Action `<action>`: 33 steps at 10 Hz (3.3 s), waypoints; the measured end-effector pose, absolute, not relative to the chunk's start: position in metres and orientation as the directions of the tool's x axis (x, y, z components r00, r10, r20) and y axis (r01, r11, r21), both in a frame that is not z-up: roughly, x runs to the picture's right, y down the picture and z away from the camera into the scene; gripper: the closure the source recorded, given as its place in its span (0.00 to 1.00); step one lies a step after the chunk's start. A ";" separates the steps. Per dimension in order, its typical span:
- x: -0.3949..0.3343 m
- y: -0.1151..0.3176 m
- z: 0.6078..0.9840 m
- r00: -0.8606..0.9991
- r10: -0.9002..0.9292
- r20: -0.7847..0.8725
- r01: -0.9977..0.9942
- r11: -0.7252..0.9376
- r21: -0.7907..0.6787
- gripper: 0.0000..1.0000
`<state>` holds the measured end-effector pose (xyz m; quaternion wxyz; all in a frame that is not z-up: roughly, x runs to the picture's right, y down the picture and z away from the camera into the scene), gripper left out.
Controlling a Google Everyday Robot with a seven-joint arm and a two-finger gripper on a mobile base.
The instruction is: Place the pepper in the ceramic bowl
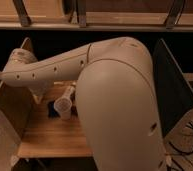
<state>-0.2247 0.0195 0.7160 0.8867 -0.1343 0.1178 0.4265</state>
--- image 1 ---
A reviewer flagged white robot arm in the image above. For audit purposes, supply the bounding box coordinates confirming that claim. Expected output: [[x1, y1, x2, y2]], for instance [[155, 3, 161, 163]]
[[2, 37, 166, 171]]

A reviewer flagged clear plastic cup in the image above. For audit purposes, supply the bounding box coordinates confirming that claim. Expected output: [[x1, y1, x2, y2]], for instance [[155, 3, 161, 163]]
[[54, 97, 72, 120]]

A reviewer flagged dark blue small object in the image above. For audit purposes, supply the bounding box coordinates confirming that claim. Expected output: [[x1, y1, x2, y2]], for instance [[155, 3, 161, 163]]
[[48, 101, 59, 118]]

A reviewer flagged right dark side panel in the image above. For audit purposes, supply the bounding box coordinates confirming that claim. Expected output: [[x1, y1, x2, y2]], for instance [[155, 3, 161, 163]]
[[152, 39, 193, 136]]

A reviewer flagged left wooden side panel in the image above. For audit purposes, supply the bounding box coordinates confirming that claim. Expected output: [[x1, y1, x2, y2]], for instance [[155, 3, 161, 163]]
[[0, 37, 36, 139]]

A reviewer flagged wooden shelf frame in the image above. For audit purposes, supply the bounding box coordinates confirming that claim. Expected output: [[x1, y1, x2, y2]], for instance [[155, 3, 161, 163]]
[[0, 0, 193, 32]]

